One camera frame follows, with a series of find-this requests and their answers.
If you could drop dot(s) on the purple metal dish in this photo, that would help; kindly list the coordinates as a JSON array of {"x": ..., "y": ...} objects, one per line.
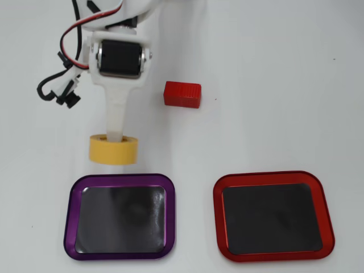
[{"x": 74, "y": 199}]

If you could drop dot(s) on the yellow masking tape roll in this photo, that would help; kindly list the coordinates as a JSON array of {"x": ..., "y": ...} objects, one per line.
[{"x": 113, "y": 153}]

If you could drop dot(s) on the red ribbed plastic block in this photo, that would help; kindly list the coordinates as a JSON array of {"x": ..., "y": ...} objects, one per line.
[{"x": 182, "y": 94}]

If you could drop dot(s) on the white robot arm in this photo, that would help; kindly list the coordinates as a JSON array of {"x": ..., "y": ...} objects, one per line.
[{"x": 139, "y": 8}]

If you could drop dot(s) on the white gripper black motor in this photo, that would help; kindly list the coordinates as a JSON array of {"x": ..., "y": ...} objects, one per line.
[{"x": 119, "y": 58}]

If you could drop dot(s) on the red metal dish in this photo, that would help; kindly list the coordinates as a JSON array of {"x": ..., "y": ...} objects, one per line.
[{"x": 324, "y": 199}]

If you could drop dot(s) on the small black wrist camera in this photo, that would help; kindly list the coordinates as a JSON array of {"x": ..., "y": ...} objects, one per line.
[{"x": 69, "y": 98}]

